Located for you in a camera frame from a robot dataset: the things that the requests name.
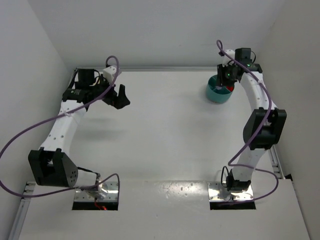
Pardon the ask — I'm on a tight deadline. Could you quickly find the teal divided round container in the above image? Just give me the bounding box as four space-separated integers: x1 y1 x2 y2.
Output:
205 75 233 104

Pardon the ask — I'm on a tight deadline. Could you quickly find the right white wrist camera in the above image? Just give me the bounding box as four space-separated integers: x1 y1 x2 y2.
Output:
222 49 235 67

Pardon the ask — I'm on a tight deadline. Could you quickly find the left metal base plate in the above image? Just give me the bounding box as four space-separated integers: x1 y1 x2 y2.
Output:
73 181 119 203

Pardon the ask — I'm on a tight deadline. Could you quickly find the red lego brick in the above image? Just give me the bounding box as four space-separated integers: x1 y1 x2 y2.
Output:
226 86 234 92

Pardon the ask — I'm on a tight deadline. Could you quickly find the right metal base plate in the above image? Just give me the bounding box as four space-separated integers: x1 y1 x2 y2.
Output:
207 181 254 203

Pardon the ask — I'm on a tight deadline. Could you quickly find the metal base plate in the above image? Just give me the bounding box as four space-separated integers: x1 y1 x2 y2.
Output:
207 181 254 203
73 181 119 203

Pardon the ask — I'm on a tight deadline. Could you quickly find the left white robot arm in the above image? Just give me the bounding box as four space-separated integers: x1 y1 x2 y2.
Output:
28 65 131 188

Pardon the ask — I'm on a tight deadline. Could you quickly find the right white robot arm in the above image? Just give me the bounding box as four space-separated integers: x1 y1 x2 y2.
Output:
216 48 287 192

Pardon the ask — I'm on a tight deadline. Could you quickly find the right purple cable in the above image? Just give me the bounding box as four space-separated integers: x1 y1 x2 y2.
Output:
216 39 279 205

